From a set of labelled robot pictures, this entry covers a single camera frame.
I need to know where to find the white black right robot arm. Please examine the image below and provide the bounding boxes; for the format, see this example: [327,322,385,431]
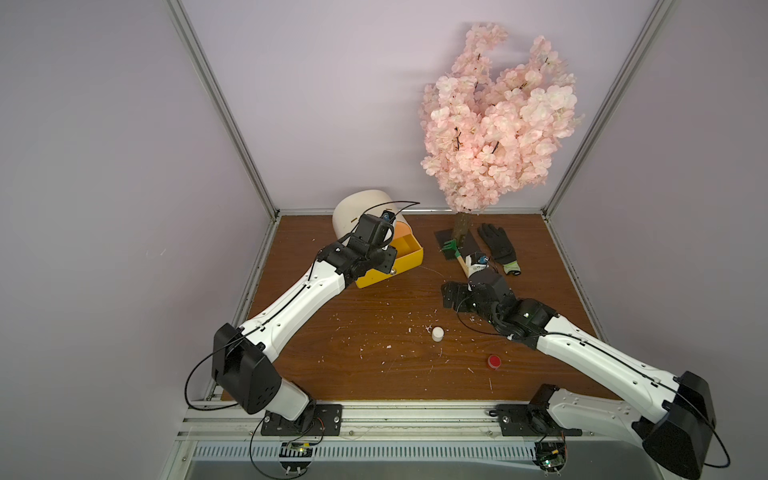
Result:
[441,269,717,479]

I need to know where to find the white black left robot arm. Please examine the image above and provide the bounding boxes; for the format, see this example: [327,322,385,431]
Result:
[211,210,397,432]

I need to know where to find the control board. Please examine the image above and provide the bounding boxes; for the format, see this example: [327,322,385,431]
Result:
[533,441,567,474]
[278,441,316,478]

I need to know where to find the cream round drawer cabinet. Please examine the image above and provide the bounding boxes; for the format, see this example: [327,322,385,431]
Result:
[332,189,417,239]

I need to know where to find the black work glove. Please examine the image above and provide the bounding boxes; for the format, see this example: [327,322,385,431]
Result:
[478,223,521,276]

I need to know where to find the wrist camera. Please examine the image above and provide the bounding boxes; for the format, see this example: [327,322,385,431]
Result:
[464,252,489,278]
[380,210,396,224]

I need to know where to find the white paint can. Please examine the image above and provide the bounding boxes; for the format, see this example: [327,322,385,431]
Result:
[431,327,445,342]

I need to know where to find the orange top drawer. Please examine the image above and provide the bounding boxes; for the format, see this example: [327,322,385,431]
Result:
[393,219,413,240]

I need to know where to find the yellow drawer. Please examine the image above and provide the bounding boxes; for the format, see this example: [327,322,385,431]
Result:
[355,233,424,289]

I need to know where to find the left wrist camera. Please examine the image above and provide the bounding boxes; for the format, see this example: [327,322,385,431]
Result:
[380,210,396,224]

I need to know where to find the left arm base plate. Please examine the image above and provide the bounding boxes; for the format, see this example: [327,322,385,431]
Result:
[260,403,343,437]

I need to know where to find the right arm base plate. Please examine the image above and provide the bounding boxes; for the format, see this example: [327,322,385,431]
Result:
[488,404,583,437]

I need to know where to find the left control board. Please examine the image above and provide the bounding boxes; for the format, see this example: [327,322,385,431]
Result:
[278,441,316,478]

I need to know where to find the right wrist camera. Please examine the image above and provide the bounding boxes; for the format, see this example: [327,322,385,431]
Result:
[464,252,489,278]

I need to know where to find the red paint can lower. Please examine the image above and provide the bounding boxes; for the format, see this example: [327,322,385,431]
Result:
[487,355,502,370]

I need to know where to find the pink cherry blossom tree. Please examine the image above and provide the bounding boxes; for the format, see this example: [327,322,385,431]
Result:
[420,23,581,213]

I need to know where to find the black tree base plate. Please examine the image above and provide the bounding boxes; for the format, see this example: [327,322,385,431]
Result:
[434,229,482,260]

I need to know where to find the right control board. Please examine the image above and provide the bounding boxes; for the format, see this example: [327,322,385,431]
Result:
[533,441,567,474]

